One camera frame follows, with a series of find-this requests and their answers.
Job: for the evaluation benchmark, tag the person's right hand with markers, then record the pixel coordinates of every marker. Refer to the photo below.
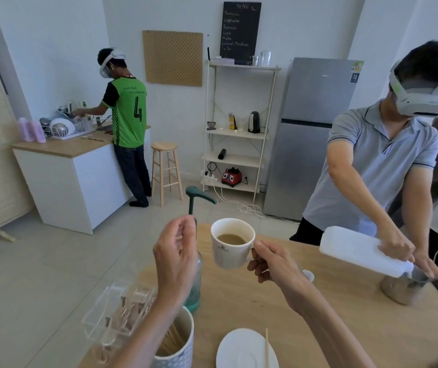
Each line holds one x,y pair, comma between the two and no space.
280,270

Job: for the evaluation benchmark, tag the person's left hand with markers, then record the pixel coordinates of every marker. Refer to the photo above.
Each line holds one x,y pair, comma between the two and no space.
175,264

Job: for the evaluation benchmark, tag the person's right thumb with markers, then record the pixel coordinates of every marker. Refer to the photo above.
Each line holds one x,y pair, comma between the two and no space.
265,248

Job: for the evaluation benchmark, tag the person's left thumb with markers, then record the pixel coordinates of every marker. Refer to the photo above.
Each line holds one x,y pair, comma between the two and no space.
192,237

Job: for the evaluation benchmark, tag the white coffee cup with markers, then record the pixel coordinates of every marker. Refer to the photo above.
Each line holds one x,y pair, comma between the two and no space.
228,252

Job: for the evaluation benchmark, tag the person's left forearm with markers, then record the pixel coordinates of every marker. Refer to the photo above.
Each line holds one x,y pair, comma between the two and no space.
146,333

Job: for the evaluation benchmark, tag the person's right forearm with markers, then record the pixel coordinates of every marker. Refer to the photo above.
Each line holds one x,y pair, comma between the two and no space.
326,333

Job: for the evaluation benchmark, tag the small white cap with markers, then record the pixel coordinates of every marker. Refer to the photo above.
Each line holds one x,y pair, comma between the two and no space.
308,275

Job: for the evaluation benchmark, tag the glass bottle with teal pump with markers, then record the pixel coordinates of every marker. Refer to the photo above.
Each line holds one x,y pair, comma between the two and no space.
193,291

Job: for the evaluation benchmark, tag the white power strip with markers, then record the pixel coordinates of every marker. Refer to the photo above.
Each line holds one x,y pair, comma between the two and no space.
210,177

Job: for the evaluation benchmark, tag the red blender base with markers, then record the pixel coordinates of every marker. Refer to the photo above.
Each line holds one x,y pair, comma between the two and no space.
232,178

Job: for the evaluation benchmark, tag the wooden stool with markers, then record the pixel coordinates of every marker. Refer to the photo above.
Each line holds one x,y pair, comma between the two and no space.
165,168

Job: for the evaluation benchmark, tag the black cylinder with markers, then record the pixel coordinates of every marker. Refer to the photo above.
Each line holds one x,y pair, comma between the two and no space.
223,154

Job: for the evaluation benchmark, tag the white wooden shelf unit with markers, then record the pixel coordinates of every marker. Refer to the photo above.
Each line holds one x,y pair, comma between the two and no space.
238,160

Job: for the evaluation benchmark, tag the white plastic milk jug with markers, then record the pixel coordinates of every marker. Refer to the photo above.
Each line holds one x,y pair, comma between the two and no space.
357,251

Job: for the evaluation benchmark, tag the wooden stir stick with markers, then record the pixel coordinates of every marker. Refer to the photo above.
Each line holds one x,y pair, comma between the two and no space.
267,350

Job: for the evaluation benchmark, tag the white saucer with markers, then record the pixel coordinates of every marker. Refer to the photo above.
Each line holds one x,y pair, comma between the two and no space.
242,350

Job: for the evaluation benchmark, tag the clear plastic sachet box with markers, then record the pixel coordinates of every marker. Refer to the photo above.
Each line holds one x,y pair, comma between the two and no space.
115,314

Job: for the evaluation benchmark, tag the patterned cup of wooden sticks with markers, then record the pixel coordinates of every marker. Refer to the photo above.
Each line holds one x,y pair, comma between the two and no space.
182,346

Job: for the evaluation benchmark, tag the small steel bowl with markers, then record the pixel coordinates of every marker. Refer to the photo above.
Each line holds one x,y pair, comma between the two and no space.
211,125

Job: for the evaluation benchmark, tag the silver refrigerator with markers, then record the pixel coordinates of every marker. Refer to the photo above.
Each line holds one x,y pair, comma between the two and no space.
311,141

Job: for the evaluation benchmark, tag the yellow packet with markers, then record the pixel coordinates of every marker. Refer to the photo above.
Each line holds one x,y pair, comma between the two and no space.
232,121

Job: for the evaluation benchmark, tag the black electric kettle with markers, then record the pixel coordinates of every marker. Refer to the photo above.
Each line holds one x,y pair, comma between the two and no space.
254,123

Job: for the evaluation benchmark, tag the white cabinet with wooden top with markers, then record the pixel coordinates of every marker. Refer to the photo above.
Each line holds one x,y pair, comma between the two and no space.
73,180

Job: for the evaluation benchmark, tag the wooden cutting board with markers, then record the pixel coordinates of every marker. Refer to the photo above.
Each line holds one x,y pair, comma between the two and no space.
98,136

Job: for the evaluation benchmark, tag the steel milk pitcher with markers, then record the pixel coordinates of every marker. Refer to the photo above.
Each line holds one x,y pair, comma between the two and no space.
403,289

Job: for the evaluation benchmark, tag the white dish rack with dishes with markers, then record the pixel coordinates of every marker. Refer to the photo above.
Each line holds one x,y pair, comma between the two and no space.
65,128

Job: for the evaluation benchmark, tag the flat white box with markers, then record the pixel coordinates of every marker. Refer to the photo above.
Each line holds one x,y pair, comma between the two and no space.
222,62

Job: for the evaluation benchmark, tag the wooden pegboard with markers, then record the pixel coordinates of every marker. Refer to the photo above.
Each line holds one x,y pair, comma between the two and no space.
173,59

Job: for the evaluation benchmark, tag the purple bottle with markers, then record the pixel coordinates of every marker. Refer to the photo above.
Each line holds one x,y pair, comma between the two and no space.
39,132
25,130

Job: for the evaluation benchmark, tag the small clear glass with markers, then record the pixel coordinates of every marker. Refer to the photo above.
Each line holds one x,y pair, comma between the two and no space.
255,61

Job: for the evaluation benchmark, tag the tall clear glass jar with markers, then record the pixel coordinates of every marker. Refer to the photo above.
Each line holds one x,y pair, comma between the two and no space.
265,58

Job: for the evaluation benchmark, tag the white headset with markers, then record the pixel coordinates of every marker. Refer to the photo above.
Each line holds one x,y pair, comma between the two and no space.
112,61
426,97

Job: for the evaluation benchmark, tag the black chalkboard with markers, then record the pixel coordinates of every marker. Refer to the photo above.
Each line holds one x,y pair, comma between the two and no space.
240,32

